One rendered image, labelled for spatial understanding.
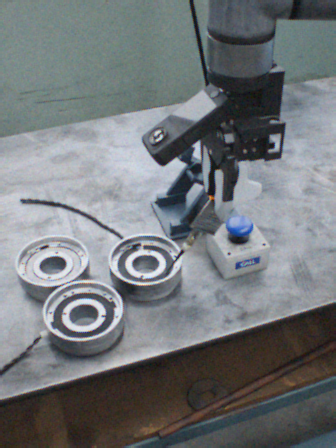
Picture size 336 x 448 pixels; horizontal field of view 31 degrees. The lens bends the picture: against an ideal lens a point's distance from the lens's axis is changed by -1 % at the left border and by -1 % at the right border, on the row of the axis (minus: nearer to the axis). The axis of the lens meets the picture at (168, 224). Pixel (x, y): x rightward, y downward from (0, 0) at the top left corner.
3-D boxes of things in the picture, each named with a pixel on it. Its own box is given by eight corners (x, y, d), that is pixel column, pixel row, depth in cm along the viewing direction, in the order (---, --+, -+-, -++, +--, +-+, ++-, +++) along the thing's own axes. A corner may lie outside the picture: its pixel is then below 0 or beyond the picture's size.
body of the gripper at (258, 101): (282, 164, 75) (293, 76, 67) (217, 177, 73) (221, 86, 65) (256, 133, 81) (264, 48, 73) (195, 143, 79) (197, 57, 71)
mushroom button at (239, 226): (230, 259, 89) (233, 233, 86) (219, 241, 92) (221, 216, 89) (255, 252, 90) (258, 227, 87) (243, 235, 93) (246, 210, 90)
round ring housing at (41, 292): (11, 267, 91) (6, 247, 89) (76, 246, 95) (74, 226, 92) (31, 315, 84) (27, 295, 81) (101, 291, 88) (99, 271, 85)
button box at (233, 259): (224, 281, 89) (227, 256, 86) (206, 250, 94) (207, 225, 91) (274, 267, 91) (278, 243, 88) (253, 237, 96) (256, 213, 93)
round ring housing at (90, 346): (107, 291, 88) (105, 271, 85) (137, 343, 80) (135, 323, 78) (37, 315, 84) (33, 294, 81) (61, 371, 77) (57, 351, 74)
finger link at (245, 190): (263, 224, 80) (268, 163, 75) (222, 234, 79) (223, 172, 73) (254, 212, 83) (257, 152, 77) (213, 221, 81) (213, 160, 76)
